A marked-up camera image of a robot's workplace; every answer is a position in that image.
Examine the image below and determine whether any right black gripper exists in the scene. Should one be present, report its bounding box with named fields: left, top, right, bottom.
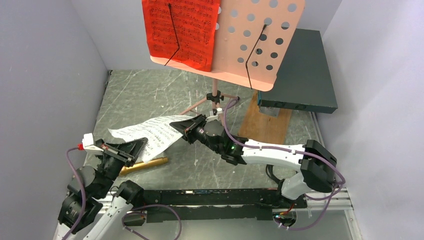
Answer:
left=170, top=113, right=222, bottom=154

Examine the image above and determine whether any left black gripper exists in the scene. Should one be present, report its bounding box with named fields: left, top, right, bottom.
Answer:
left=96, top=136, right=148, bottom=197

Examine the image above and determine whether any white sheet music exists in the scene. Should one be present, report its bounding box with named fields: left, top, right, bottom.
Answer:
left=108, top=115, right=192, bottom=163

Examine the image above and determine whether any red sheet music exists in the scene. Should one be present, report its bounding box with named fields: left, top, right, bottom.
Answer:
left=141, top=0, right=221, bottom=72

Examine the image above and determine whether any pink music stand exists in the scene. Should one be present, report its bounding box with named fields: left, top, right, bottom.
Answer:
left=142, top=0, right=306, bottom=117

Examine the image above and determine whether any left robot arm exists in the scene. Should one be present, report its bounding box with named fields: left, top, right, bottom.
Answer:
left=55, top=133, right=148, bottom=240

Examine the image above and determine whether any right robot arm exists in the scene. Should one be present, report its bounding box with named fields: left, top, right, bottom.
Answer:
left=169, top=115, right=337, bottom=208

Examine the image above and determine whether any gold metal tube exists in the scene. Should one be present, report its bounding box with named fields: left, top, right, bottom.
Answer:
left=119, top=157, right=169, bottom=176

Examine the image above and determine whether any wooden board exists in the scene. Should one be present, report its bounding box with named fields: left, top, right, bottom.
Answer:
left=238, top=91, right=292, bottom=145

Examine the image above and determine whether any dark teal amplifier box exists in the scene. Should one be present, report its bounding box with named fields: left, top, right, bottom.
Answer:
left=257, top=28, right=338, bottom=114

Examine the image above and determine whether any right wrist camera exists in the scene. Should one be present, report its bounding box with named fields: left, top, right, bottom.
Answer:
left=206, top=107, right=223, bottom=122

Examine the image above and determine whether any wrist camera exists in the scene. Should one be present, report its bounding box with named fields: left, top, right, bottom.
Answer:
left=206, top=107, right=223, bottom=122
left=77, top=133, right=104, bottom=155

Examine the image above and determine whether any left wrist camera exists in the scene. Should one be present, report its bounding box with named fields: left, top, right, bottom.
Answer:
left=77, top=133, right=104, bottom=155

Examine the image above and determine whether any coiled black cable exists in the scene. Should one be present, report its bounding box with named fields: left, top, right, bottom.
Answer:
left=265, top=163, right=286, bottom=185

